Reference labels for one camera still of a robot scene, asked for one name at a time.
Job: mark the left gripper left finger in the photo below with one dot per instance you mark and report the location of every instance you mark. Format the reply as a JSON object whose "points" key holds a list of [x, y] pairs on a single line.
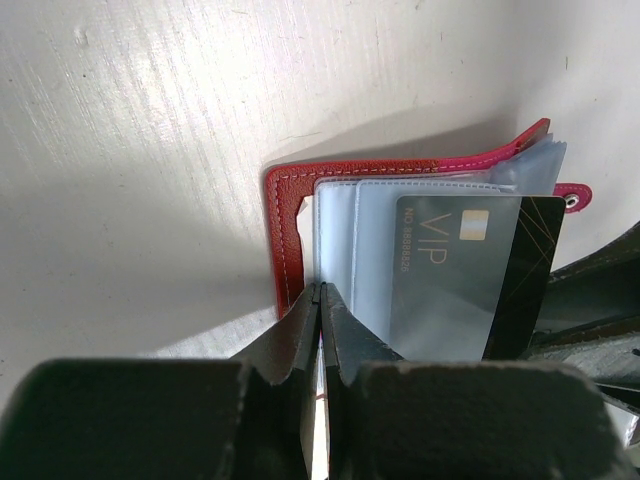
{"points": [[247, 417]]}

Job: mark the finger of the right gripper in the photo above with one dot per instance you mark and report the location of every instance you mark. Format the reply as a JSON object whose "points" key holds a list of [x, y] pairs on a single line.
{"points": [[601, 286], [610, 360]]}

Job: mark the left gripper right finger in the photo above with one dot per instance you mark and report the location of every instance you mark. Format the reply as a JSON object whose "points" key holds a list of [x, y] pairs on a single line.
{"points": [[390, 418]]}

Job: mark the black VIP credit card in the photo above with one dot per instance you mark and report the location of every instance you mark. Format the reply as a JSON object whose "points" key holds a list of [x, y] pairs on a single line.
{"points": [[470, 274]]}

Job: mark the red leather card holder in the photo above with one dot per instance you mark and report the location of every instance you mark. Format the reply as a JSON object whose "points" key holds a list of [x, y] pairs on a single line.
{"points": [[286, 185]]}

